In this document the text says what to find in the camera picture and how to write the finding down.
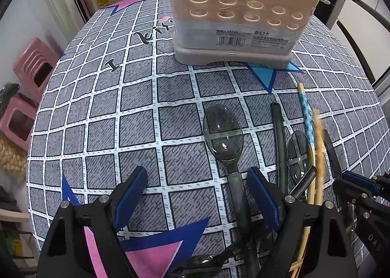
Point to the pink plastic stool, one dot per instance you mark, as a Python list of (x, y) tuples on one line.
[(35, 61), (15, 119)]

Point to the blue patterned wooden chopstick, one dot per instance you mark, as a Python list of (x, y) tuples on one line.
[(307, 113)]

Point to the wooden frame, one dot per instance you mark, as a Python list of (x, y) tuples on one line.
[(12, 220)]

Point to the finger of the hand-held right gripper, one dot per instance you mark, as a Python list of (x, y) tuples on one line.
[(362, 182), (333, 159)]

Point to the grey grid printed tablecloth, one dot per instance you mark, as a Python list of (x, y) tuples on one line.
[(122, 113)]

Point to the built-in black oven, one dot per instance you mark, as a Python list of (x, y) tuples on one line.
[(330, 11)]

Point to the yellow patterned wooden chopstick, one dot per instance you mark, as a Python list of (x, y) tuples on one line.
[(319, 144)]

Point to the bag of beige round snacks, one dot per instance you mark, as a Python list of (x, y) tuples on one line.
[(10, 153)]

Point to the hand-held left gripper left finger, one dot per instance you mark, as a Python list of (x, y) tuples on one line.
[(131, 195)]

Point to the dark crumpled bag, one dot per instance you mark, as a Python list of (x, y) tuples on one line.
[(9, 92)]

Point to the white tall cabinet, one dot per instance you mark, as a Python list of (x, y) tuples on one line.
[(365, 6)]

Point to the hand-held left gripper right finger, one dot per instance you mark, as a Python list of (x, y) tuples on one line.
[(262, 197)]

